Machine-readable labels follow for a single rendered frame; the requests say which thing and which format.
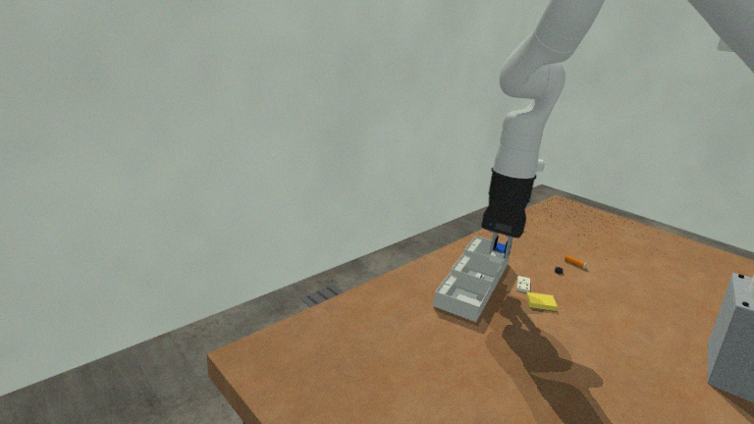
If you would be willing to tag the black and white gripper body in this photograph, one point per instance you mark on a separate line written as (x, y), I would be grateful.
(511, 183)

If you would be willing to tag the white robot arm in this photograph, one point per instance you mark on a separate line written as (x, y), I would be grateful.
(560, 29)

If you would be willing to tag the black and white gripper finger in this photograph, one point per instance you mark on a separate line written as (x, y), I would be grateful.
(494, 241)
(508, 247)

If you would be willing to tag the white domino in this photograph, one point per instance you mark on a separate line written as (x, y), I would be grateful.
(523, 284)

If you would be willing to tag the grey rack of three bins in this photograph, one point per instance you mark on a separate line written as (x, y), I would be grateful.
(469, 294)

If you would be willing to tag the yellow sticky note pad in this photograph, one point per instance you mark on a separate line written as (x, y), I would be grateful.
(541, 301)

